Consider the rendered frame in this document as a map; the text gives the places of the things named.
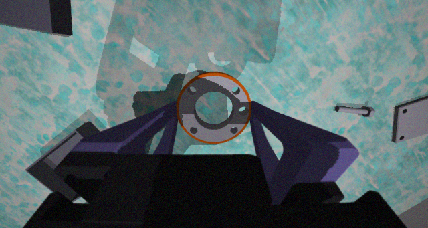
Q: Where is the grey flat plate with holes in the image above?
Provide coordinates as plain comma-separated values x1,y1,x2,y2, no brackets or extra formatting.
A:
393,96,428,143

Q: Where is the dark grey block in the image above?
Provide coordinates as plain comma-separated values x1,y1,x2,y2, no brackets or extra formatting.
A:
0,0,73,35

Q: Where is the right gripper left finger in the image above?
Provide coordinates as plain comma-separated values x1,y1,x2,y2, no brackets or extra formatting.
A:
69,101,178,154

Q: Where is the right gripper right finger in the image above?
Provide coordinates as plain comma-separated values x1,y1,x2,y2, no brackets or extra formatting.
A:
250,101,359,205

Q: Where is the grey hex-head bolt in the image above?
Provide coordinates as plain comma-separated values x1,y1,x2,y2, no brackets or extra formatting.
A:
336,106,375,117

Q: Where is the grey round plate with orange rim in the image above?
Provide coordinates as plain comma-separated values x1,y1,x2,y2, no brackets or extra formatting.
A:
177,72,251,144

